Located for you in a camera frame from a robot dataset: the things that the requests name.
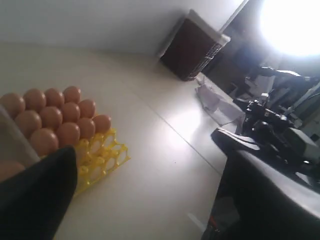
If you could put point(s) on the white crumpled cloth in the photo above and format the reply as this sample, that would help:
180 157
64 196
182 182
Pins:
219 106

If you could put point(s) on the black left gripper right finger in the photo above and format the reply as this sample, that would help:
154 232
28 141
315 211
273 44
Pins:
254 201

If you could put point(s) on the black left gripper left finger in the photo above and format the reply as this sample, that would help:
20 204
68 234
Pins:
34 202

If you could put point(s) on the brown egg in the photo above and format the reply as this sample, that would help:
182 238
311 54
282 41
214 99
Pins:
87 128
51 117
35 100
102 123
68 134
72 94
28 122
44 142
87 108
70 112
13 104
54 98
9 169

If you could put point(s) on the yellow plastic egg tray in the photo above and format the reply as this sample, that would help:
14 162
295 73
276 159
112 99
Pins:
98 157

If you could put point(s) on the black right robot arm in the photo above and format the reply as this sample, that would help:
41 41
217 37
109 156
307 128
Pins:
270 129

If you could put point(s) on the brown wicker basket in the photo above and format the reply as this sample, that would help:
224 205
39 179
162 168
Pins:
193 46

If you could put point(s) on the clear plastic box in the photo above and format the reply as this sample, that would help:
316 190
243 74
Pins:
13 144

